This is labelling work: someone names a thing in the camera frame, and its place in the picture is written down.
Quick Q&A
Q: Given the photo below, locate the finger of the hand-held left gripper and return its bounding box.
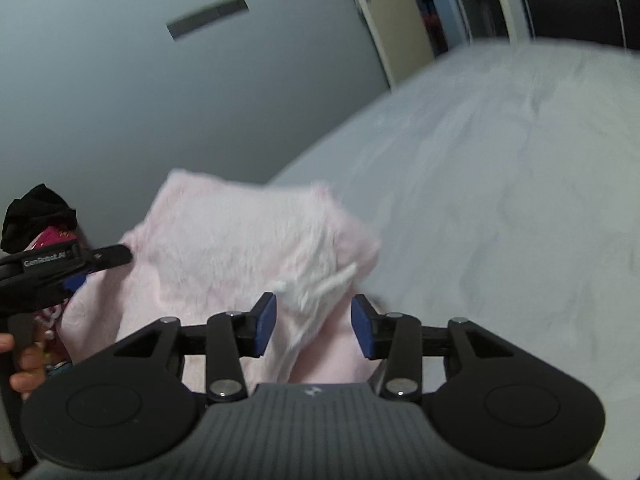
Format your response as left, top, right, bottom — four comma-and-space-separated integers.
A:
60, 272, 90, 295
75, 243, 135, 281

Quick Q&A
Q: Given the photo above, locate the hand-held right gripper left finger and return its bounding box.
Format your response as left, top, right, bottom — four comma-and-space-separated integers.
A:
112, 292, 277, 402

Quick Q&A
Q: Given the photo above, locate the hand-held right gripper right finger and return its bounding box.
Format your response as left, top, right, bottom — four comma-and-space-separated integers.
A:
351, 294, 516, 402

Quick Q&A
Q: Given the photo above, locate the pink embossed garment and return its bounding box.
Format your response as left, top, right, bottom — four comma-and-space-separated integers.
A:
59, 168, 383, 393

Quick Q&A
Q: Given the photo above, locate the person's left hand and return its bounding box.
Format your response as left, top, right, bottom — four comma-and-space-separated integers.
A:
0, 334, 51, 402

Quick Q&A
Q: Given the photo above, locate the magenta printed cloth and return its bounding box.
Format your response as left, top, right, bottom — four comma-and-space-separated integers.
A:
27, 225, 81, 371

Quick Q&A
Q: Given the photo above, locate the black cloth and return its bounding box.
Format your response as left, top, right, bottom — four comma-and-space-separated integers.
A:
0, 183, 78, 255

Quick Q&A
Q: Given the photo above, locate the bed with pale blue sheet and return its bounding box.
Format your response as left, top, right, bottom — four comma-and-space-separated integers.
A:
267, 40, 640, 441

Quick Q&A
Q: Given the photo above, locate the cream door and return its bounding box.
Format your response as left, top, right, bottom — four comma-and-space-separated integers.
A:
345, 0, 436, 88

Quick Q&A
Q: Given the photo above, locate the dark sliding wardrobe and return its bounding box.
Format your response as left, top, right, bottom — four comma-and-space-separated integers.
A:
445, 0, 640, 53

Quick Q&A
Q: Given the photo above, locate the grey wall plate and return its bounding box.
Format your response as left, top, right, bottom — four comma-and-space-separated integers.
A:
166, 0, 250, 41

